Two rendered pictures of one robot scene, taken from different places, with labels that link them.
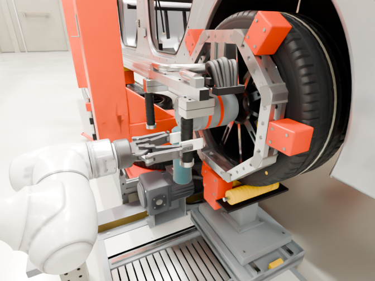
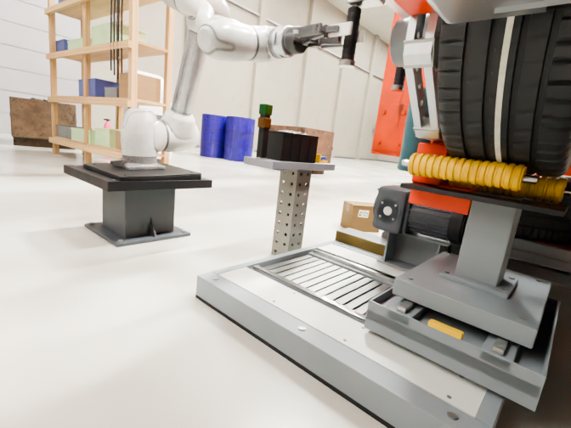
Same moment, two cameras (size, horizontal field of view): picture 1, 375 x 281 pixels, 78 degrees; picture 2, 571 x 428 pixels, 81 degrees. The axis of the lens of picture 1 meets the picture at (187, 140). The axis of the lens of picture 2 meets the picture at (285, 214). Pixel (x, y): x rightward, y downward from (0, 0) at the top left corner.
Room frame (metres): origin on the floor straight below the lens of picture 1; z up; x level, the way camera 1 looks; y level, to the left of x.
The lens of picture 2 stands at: (0.12, -0.86, 0.53)
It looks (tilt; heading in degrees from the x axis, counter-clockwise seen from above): 12 degrees down; 67
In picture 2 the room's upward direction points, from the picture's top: 7 degrees clockwise
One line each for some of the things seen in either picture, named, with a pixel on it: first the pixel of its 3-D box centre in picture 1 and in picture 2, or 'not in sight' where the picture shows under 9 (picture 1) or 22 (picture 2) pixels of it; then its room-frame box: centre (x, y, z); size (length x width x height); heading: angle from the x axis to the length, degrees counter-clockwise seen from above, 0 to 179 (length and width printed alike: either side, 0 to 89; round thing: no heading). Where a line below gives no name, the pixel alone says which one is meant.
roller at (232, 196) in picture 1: (253, 189); (462, 170); (0.81, -0.28, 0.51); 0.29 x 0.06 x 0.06; 116
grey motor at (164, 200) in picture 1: (176, 194); (428, 232); (1.11, 0.06, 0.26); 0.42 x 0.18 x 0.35; 116
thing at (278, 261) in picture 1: (241, 233); (468, 312); (0.94, -0.29, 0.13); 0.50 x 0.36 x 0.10; 26
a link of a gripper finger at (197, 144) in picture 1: (191, 145); (340, 29); (0.57, -0.01, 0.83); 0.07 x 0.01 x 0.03; 116
